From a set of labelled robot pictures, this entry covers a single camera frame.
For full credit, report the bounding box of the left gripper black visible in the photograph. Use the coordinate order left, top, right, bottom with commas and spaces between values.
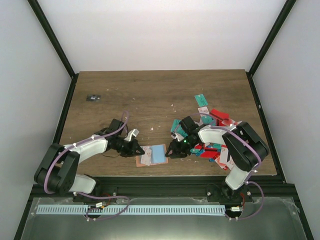
115, 137, 146, 158

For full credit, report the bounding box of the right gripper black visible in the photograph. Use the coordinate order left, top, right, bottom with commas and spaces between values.
165, 136, 198, 159

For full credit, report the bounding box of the pink leather card holder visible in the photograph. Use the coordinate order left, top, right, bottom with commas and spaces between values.
135, 144, 169, 167

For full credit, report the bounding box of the white floral VIP card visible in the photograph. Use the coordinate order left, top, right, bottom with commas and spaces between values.
140, 146, 152, 166

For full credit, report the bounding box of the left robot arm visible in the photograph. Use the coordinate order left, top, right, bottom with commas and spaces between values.
34, 118, 145, 202

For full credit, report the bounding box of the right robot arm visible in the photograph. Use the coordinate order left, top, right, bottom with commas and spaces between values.
165, 116, 270, 202

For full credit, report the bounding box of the teal VIP card left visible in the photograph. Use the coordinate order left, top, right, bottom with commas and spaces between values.
170, 119, 182, 133

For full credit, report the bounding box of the red white card bottom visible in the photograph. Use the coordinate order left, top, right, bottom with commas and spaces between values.
215, 147, 229, 170

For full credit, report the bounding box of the white floral card upper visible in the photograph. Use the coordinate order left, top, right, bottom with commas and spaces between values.
198, 106, 210, 115

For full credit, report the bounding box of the teal card far top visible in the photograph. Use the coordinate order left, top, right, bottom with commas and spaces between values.
194, 94, 208, 107

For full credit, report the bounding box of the white floral card bottom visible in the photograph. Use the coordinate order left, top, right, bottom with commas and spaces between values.
225, 157, 235, 171

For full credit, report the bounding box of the red card top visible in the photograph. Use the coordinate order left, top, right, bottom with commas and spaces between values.
210, 108, 229, 121

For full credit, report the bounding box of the small black tag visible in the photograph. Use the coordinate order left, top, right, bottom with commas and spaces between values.
86, 94, 101, 102

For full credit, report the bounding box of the light blue slotted strip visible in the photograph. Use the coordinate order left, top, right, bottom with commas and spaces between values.
36, 204, 226, 216

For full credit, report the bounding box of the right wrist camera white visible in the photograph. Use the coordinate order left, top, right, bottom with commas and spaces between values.
170, 126, 187, 142

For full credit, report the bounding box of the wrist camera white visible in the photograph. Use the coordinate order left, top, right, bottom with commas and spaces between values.
170, 126, 187, 142
124, 128, 140, 142

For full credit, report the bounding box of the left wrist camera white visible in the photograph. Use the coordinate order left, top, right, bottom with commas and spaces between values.
124, 128, 140, 142

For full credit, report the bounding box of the black aluminium front rail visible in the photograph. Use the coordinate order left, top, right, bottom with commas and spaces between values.
31, 175, 297, 201

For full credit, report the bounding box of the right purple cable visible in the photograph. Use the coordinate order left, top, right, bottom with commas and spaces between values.
182, 112, 265, 222

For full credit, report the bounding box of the left frame post black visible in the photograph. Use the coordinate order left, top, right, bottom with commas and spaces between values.
27, 0, 76, 79

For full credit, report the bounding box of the frame post black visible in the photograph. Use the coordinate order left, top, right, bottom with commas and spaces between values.
247, 0, 298, 76
27, 0, 76, 79

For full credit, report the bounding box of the right frame post black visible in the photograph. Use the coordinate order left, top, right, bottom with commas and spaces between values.
247, 0, 298, 76

